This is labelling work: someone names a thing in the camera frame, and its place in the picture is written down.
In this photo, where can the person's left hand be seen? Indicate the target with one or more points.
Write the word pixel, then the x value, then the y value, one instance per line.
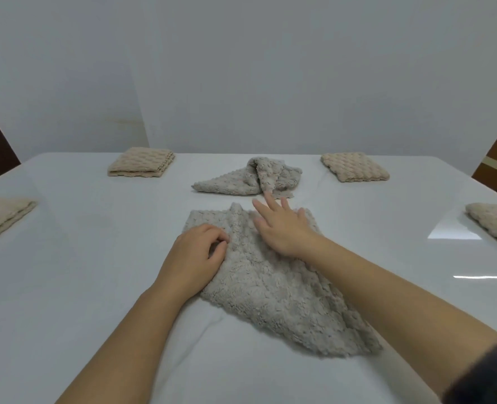
pixel 187 265

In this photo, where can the person's right hand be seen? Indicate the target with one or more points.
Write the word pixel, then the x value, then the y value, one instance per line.
pixel 286 233

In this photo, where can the person's right middle finger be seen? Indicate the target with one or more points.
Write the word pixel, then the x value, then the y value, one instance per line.
pixel 272 202

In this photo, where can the person's left thumb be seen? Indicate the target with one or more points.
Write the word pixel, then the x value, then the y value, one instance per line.
pixel 218 252

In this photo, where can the person's right thumb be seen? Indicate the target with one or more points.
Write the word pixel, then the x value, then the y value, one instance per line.
pixel 260 230

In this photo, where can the person's right little finger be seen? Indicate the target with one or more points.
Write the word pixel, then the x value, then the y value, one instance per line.
pixel 302 215

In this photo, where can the grey fluffy towel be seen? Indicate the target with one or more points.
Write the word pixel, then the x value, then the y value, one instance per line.
pixel 240 180
pixel 282 298

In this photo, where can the person's left forearm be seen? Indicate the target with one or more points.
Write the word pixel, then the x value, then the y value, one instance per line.
pixel 122 353

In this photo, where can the person's right forearm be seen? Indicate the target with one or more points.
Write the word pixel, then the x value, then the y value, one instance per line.
pixel 391 307

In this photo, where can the crumpled grey fluffy towel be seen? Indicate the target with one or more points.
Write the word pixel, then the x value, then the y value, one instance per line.
pixel 240 180

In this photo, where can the dark grey sleeve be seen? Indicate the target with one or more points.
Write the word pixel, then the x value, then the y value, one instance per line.
pixel 488 374

